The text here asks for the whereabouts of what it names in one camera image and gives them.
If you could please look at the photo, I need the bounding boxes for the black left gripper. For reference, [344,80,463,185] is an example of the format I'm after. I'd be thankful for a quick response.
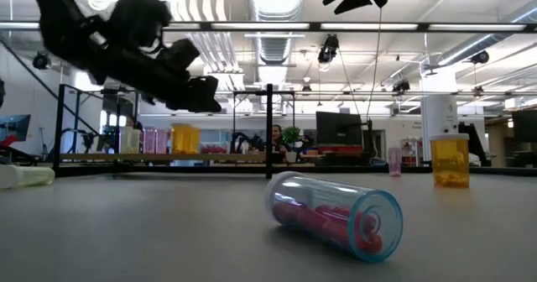
[125,38,222,113]

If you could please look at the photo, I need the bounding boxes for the orange pill bottle white cap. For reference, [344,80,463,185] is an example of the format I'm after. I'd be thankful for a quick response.
[184,125,202,155]
[170,123,190,155]
[429,133,471,189]

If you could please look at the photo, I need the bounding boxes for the person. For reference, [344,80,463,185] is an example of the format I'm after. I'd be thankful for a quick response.
[270,123,290,154]

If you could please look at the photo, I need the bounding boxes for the small potted plant white pot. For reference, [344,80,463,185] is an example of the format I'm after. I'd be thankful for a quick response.
[283,125,302,165]

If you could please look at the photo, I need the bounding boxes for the large black monitor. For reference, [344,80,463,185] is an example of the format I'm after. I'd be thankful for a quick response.
[315,111,364,147]

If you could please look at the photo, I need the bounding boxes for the grey table mat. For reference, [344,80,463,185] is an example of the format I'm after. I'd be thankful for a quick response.
[0,171,537,282]

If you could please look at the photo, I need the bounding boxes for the red storage bins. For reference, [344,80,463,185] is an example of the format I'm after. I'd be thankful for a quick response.
[326,144,364,155]

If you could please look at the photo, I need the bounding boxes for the monitor showing blue picture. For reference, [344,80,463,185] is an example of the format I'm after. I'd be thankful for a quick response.
[0,113,32,149]

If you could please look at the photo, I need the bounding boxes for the teal pill bottle red pills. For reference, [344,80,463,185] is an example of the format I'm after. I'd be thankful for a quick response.
[263,170,404,264]

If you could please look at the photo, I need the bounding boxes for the black screen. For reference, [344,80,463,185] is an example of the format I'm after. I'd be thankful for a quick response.
[511,109,537,168]

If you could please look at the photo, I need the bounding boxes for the black overhead camera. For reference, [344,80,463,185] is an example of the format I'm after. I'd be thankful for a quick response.
[317,33,341,65]

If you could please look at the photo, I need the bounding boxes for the thin black hanging cable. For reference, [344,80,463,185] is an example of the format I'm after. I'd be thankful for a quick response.
[365,7,385,122]

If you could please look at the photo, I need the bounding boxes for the silver ventilation duct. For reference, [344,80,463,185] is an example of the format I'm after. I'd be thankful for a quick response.
[247,0,306,86]

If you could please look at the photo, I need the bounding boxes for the black metal shelf frame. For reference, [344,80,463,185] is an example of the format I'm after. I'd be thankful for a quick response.
[52,82,297,178]

